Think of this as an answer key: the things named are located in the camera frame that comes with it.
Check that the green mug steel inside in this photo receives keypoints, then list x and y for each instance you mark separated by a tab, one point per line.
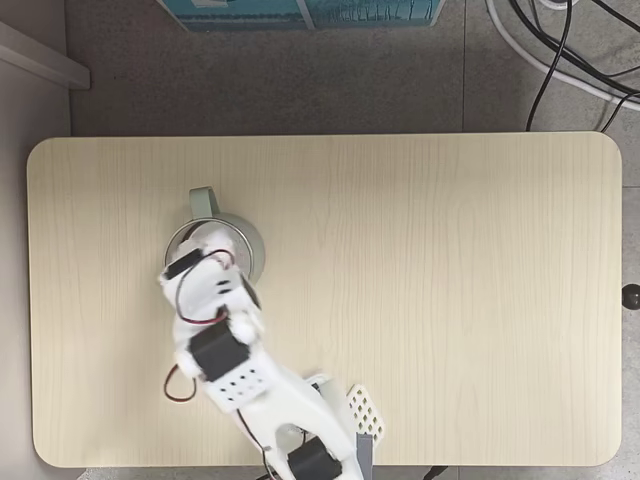
202	205

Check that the grey ledge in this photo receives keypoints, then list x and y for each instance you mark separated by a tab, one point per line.
45	62

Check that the blue printed box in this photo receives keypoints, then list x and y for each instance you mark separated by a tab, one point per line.
305	12

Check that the black round knob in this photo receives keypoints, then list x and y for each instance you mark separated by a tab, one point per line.
631	296

